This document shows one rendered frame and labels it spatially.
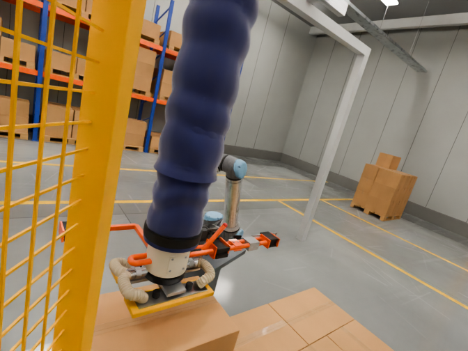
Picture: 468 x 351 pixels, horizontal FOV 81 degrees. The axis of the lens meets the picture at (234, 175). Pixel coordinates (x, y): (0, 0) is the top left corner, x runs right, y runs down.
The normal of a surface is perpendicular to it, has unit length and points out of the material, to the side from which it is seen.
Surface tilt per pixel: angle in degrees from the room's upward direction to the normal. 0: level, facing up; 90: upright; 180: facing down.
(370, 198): 90
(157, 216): 74
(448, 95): 90
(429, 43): 90
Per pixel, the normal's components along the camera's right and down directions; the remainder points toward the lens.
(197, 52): -0.26, -0.05
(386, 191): -0.78, -0.05
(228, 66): 0.64, 0.18
